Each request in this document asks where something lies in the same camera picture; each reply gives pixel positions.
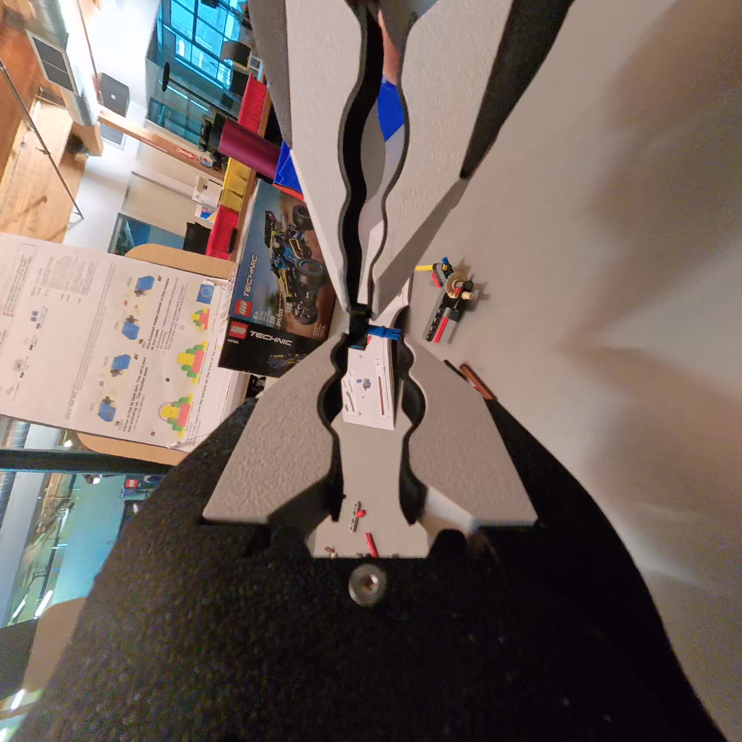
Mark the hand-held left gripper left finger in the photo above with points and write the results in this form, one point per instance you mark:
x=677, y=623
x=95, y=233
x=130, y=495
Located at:
x=272, y=464

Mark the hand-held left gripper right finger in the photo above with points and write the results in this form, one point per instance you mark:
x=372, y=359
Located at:
x=464, y=458

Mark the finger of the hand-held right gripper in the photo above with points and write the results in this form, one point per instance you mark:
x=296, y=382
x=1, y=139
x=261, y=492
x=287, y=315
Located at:
x=313, y=87
x=440, y=116

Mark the brown lego axle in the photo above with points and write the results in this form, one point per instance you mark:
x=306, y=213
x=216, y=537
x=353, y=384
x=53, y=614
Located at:
x=478, y=382

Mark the blue lego pin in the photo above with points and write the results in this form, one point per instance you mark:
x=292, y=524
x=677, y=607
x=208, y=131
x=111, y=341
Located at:
x=385, y=333

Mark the black lego connector with blue pin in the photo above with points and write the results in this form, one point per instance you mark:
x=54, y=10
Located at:
x=359, y=319

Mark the grey lego beam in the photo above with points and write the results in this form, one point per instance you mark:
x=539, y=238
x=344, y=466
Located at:
x=354, y=519

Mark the short red lego axle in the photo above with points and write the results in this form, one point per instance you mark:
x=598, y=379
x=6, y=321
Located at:
x=370, y=545

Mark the lego assembly with yellow axle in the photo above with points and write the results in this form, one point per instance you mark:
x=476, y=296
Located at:
x=443, y=316

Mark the lego set box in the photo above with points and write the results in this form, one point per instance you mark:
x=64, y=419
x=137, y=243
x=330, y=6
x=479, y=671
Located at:
x=272, y=301

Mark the row of red bins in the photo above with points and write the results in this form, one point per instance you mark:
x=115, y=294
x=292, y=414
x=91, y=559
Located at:
x=255, y=104
x=221, y=235

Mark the blue plastic bin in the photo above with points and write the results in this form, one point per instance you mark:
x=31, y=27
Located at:
x=287, y=168

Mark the maroon drink bottle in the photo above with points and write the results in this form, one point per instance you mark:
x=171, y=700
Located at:
x=249, y=148

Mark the open instruction booklet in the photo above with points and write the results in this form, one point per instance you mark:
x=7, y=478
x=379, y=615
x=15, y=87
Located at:
x=371, y=400

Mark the row of yellow bins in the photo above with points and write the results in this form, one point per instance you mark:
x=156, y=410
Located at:
x=237, y=182

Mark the black metal pole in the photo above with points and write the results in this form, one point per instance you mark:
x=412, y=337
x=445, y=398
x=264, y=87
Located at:
x=87, y=461

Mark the cardboard board with instruction sheet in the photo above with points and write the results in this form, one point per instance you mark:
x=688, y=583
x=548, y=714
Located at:
x=87, y=336

